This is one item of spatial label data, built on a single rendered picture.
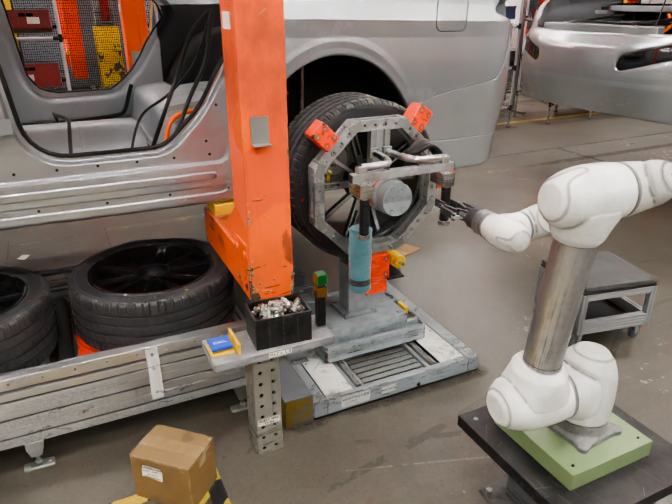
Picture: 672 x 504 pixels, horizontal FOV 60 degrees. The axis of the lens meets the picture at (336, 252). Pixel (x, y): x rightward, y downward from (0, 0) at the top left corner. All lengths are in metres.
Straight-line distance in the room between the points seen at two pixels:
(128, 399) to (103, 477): 0.27
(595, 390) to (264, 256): 1.13
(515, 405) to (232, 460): 1.08
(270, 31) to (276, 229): 0.65
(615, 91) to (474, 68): 1.73
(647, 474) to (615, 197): 0.88
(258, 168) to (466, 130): 1.35
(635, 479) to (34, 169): 2.22
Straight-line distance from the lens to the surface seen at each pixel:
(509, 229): 1.91
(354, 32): 2.61
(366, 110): 2.28
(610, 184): 1.40
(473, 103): 3.00
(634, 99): 4.49
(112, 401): 2.31
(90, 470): 2.37
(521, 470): 1.85
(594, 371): 1.77
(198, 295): 2.30
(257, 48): 1.90
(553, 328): 1.56
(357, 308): 2.65
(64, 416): 2.32
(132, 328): 2.32
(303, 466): 2.22
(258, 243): 2.04
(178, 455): 2.06
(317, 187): 2.17
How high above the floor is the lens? 1.53
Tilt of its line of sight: 24 degrees down
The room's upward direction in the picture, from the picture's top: straight up
